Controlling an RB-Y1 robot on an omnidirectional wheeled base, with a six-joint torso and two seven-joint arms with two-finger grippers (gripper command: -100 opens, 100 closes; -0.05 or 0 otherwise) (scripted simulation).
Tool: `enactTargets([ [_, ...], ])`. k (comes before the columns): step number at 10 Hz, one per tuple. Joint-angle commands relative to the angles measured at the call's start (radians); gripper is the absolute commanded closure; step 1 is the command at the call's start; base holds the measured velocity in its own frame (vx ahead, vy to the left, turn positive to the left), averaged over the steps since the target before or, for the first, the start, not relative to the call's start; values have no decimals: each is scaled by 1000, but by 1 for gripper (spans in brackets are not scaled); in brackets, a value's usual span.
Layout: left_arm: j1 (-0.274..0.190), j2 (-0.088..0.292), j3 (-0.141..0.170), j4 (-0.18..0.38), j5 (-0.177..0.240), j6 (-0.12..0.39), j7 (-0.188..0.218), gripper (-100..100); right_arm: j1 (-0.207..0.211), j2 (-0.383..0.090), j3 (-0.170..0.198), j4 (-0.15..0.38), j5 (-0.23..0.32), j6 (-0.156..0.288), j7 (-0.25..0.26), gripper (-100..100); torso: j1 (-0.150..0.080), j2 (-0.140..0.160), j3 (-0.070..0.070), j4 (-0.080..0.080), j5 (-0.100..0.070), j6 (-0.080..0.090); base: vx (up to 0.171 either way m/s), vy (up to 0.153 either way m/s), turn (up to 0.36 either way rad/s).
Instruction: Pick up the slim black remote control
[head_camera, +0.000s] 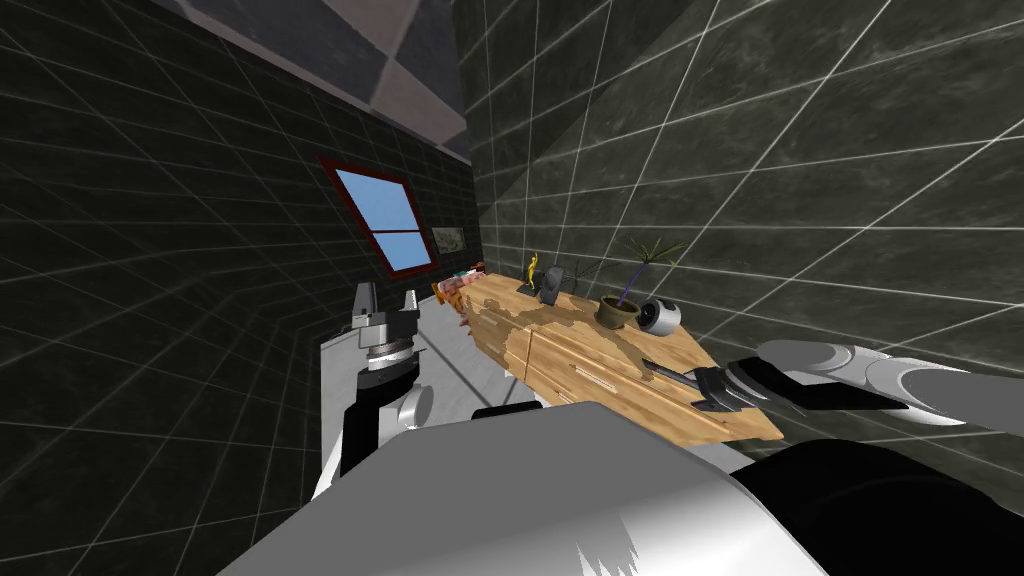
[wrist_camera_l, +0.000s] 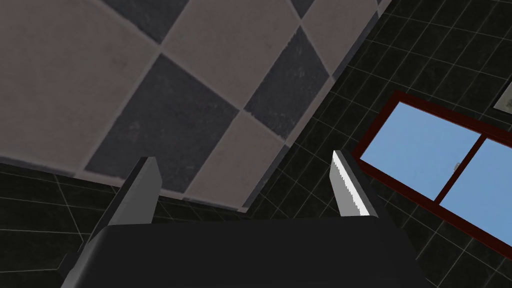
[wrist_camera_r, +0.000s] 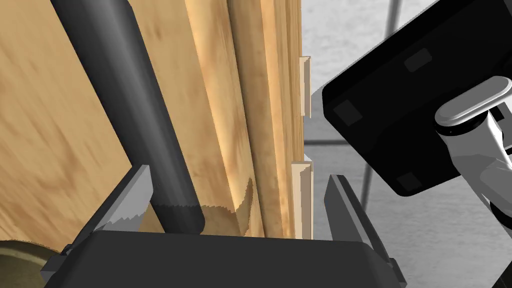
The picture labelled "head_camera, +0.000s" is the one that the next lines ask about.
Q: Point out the yellow statuette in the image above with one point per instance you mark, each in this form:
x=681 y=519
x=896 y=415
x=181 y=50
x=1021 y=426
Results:
x=531 y=274

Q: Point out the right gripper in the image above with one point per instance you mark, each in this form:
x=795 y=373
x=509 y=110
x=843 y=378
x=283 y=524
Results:
x=724 y=388

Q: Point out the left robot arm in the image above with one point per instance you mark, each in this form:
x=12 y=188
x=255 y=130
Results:
x=364 y=416

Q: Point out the bed with colourful cover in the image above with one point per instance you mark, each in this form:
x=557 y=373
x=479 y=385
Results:
x=458 y=290

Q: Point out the red framed window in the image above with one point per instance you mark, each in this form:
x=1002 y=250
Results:
x=388 y=216

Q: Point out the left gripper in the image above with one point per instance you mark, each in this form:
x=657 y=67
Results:
x=386 y=328

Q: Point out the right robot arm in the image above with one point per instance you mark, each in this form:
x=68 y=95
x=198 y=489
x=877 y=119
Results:
x=896 y=376

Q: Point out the potted green plant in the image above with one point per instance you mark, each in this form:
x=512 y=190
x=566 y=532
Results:
x=616 y=312

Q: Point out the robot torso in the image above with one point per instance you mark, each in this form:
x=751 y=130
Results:
x=512 y=496

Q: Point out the white round speaker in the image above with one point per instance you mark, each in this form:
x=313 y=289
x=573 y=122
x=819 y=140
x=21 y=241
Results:
x=660 y=318

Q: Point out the black standing tablet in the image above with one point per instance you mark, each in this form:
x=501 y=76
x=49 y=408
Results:
x=551 y=286

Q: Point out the wooden dresser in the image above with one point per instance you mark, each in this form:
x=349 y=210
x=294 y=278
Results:
x=576 y=352

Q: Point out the small wall picture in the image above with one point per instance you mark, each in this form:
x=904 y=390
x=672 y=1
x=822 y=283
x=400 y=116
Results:
x=449 y=240

